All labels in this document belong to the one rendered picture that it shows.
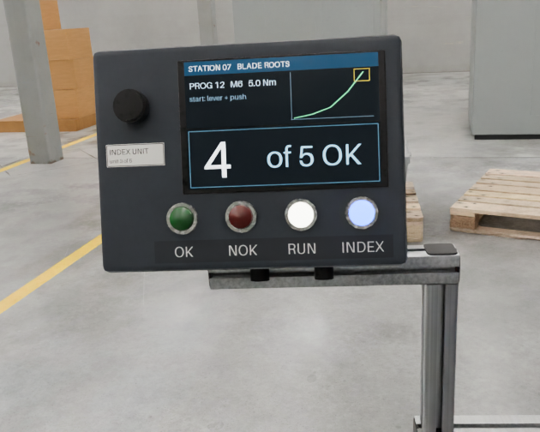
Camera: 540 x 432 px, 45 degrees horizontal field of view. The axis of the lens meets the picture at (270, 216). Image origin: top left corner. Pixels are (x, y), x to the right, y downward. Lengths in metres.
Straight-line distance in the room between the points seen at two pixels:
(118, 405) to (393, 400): 0.95
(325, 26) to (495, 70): 2.45
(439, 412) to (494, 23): 5.87
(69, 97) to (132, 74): 8.08
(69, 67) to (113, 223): 8.09
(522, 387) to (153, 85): 2.07
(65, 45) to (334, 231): 8.11
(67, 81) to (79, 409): 6.59
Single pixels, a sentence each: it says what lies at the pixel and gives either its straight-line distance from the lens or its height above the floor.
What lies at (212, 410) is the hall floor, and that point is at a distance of 2.32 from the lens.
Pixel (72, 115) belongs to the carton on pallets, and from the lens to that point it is 8.68.
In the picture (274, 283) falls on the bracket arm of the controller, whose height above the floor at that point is 1.03.
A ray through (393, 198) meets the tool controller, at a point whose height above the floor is 1.13.
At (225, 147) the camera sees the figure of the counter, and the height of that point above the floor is 1.17.
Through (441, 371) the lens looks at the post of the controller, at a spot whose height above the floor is 0.93.
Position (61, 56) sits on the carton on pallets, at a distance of 8.63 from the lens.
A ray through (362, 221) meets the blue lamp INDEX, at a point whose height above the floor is 1.11.
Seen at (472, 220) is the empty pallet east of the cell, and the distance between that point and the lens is 3.89.
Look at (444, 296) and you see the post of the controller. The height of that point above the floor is 1.01.
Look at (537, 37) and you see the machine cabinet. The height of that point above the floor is 0.93.
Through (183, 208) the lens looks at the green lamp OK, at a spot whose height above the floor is 1.13.
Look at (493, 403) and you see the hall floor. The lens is 2.36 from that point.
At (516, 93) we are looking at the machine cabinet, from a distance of 6.53.
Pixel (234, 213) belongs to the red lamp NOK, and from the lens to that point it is 0.54.
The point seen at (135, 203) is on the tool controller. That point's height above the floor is 1.13.
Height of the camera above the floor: 1.28
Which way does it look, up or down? 17 degrees down
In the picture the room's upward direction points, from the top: 3 degrees counter-clockwise
